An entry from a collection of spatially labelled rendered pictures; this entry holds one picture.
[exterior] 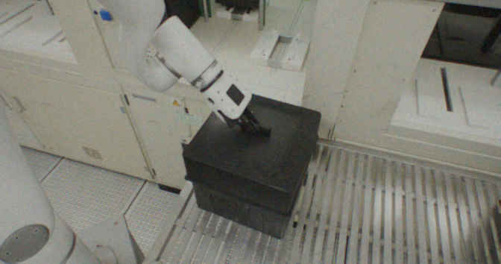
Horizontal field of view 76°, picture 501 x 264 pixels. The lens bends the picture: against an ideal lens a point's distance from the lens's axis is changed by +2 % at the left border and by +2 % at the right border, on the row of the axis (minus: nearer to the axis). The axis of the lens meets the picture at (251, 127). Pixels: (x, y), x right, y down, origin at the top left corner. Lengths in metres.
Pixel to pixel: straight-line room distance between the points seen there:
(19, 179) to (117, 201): 1.45
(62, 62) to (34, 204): 1.02
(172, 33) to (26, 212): 0.42
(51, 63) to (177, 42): 0.97
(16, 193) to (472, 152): 1.20
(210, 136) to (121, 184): 1.33
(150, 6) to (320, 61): 0.51
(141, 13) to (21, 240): 0.41
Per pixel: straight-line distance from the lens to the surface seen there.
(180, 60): 0.73
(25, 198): 0.62
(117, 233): 1.02
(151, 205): 1.95
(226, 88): 0.75
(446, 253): 1.07
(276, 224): 0.87
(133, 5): 0.60
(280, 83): 1.21
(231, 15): 1.62
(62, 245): 0.79
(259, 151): 0.78
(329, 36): 0.90
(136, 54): 0.66
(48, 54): 1.64
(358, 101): 1.08
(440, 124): 1.21
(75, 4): 1.31
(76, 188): 2.19
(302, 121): 0.87
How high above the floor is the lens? 1.62
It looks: 46 degrees down
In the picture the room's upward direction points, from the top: straight up
